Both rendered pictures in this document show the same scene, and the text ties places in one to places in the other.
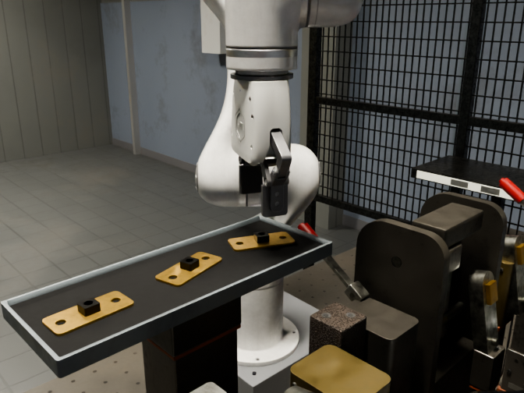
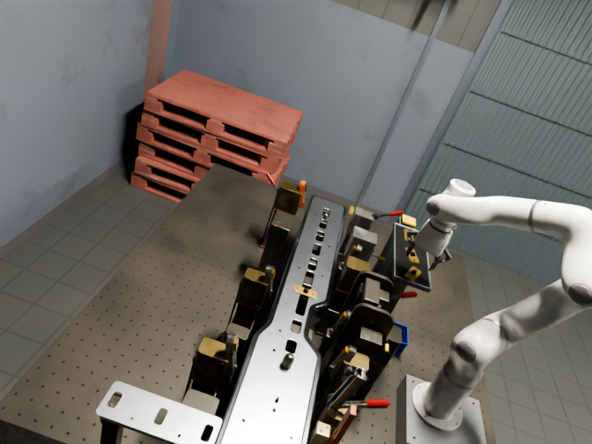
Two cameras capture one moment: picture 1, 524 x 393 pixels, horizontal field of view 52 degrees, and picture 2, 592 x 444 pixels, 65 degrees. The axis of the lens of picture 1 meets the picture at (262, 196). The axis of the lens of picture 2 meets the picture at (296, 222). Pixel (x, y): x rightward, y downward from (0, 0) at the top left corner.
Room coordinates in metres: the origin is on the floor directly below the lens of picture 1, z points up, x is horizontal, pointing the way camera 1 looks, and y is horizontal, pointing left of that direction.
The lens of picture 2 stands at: (1.26, -1.31, 2.08)
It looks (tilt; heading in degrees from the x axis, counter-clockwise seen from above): 33 degrees down; 134
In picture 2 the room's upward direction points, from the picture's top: 20 degrees clockwise
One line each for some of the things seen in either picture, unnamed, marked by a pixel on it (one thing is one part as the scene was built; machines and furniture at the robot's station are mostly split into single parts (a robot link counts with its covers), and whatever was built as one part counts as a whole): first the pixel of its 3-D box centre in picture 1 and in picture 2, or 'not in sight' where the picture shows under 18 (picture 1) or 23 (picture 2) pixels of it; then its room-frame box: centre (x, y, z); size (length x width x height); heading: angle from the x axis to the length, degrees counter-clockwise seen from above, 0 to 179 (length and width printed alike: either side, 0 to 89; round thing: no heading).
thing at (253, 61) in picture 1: (260, 60); (442, 222); (0.65, 0.00, 1.39); 0.09 x 0.08 x 0.03; 19
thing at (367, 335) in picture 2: not in sight; (347, 377); (0.79, -0.32, 0.91); 0.07 x 0.05 x 0.42; 44
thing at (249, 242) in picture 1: (261, 238); (413, 272); (0.65, 0.00, 1.17); 0.08 x 0.04 x 0.01; 109
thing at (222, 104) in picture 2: not in sight; (219, 147); (-1.54, 0.52, 0.40); 1.07 x 0.74 x 0.79; 42
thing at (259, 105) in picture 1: (261, 112); (433, 236); (0.65, 0.00, 1.33); 0.10 x 0.07 x 0.11; 19
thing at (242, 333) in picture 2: not in sight; (224, 359); (0.53, -0.63, 0.84); 0.10 x 0.05 x 0.29; 44
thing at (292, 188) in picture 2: not in sight; (279, 218); (-0.08, -0.02, 0.88); 0.14 x 0.09 x 0.36; 44
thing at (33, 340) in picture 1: (186, 275); (410, 254); (0.56, 0.09, 1.16); 0.37 x 0.14 x 0.02; 134
